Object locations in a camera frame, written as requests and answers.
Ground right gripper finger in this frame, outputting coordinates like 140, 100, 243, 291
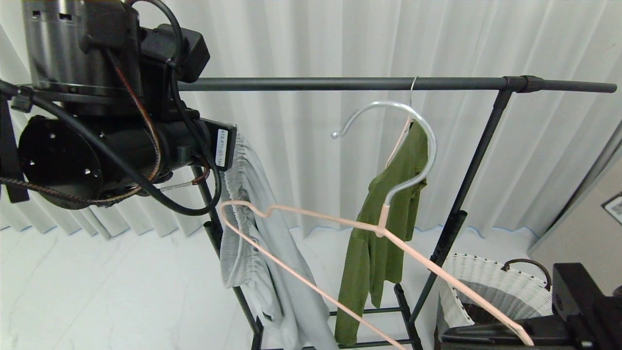
435, 343, 584, 350
440, 316, 574, 344

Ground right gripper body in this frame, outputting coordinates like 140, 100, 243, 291
553, 262, 622, 350

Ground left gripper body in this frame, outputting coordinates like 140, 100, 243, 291
18, 114, 238, 210

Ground green long-sleeved shirt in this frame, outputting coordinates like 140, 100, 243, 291
334, 121, 429, 347

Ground pink clothes hanger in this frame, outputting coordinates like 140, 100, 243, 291
385, 75, 419, 168
219, 101, 535, 350

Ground pale grey shorts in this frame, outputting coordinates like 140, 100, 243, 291
220, 134, 339, 350

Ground white laundry basket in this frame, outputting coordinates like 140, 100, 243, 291
435, 253, 554, 350

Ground black clothes rack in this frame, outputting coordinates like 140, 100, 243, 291
177, 75, 618, 350

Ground black framed wall sign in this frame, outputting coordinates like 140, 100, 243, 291
602, 192, 622, 225

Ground black cable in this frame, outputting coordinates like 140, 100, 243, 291
0, 0, 223, 217

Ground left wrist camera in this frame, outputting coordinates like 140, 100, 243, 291
141, 24, 210, 122

